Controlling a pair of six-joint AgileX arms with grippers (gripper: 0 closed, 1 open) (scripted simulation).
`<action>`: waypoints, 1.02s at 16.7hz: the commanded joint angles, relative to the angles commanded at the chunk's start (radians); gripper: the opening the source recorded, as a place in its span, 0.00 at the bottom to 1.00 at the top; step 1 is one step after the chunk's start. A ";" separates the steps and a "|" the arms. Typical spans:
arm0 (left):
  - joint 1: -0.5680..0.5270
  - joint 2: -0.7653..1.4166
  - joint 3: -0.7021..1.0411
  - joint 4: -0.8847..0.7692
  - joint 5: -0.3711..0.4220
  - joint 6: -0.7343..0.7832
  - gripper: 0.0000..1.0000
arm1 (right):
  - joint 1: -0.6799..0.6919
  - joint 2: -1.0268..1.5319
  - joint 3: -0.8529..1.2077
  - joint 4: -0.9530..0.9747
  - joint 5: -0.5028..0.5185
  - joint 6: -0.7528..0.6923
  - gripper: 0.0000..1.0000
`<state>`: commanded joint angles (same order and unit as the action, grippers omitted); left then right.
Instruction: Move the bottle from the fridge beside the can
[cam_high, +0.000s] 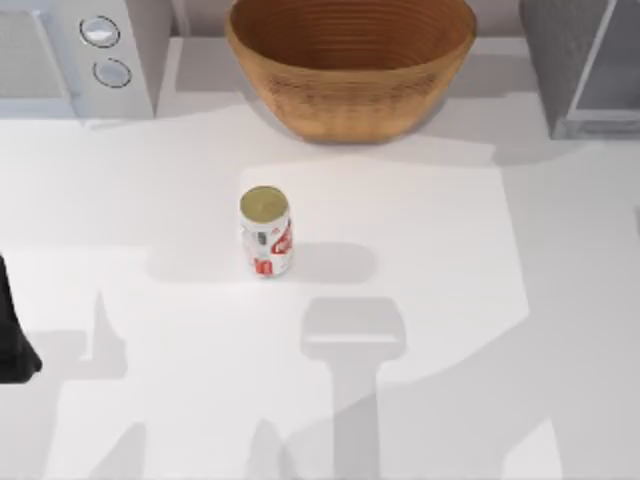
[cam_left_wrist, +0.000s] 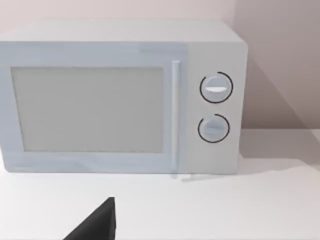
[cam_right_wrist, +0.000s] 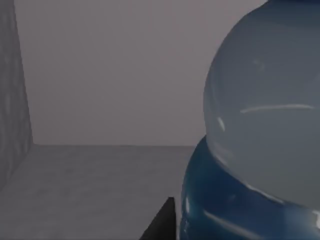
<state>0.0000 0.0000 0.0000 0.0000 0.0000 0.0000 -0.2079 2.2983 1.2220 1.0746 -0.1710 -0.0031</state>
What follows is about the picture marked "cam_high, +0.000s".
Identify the red and white can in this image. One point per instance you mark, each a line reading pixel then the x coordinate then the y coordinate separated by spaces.
pixel 267 240

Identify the brown woven basket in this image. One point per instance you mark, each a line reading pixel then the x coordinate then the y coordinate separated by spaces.
pixel 350 95

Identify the round grey microwave knob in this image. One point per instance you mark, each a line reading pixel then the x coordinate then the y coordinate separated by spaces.
pixel 99 31
pixel 112 72

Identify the pale microwave oven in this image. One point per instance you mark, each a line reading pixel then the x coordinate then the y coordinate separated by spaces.
pixel 75 60

